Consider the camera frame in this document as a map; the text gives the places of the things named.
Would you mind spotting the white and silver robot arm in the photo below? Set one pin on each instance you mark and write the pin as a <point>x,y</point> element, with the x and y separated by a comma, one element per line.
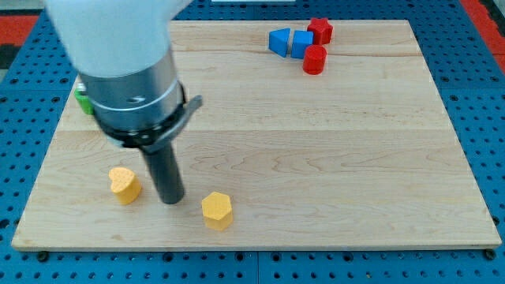
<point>122,52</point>

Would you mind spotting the wooden board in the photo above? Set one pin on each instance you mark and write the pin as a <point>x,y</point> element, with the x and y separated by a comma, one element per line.
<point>360,157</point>

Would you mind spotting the yellow hexagon block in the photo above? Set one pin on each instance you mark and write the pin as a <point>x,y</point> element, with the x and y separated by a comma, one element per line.
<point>217,211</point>

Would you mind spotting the yellow heart block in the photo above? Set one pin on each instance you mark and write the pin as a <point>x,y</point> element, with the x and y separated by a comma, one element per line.
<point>125,184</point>

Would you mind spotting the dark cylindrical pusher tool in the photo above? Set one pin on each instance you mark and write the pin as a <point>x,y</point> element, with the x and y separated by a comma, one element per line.
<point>163,169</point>

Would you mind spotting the blue square block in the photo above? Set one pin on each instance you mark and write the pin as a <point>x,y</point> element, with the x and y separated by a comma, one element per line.
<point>301,40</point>

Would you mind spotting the red cylinder block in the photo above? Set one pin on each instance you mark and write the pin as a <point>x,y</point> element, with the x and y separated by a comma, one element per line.
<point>314,59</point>

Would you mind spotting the green block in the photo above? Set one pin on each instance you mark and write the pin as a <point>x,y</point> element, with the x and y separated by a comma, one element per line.
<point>83,101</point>

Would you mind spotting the red star block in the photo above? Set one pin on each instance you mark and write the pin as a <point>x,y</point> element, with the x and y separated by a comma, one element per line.
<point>322,30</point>

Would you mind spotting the blue triangle block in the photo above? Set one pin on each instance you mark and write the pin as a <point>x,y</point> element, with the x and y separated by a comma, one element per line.
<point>278,41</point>

